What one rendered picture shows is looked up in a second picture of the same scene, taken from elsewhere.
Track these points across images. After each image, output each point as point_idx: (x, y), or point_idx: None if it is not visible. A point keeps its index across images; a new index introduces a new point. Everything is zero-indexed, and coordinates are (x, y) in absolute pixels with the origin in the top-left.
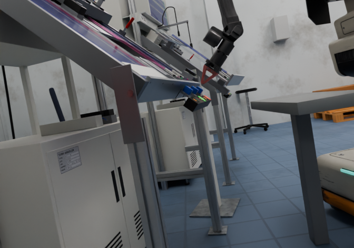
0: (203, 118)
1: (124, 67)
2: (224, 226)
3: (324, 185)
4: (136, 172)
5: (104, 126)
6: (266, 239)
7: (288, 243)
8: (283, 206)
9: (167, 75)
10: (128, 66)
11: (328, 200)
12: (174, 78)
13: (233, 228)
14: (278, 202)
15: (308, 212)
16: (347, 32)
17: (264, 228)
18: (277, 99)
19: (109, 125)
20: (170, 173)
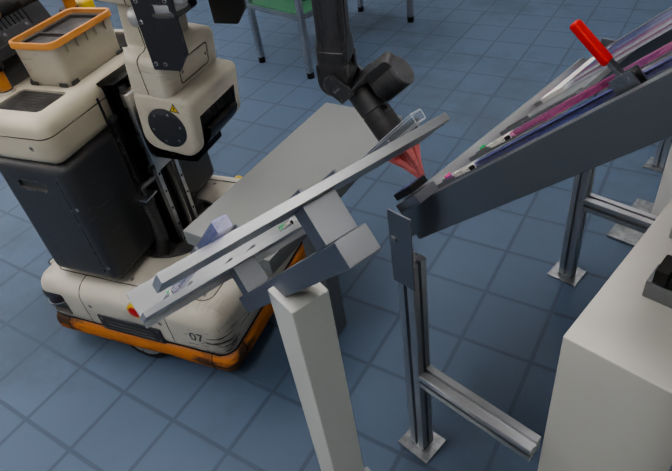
0: (398, 290)
1: (608, 40)
2: (403, 443)
3: (244, 331)
4: None
5: (661, 216)
6: (379, 370)
7: (365, 345)
8: (264, 432)
9: (526, 116)
10: (603, 40)
11: (254, 342)
12: (511, 126)
13: (395, 429)
14: (255, 450)
15: (338, 299)
16: (187, 77)
17: (355, 394)
18: (321, 179)
19: (650, 226)
20: (496, 407)
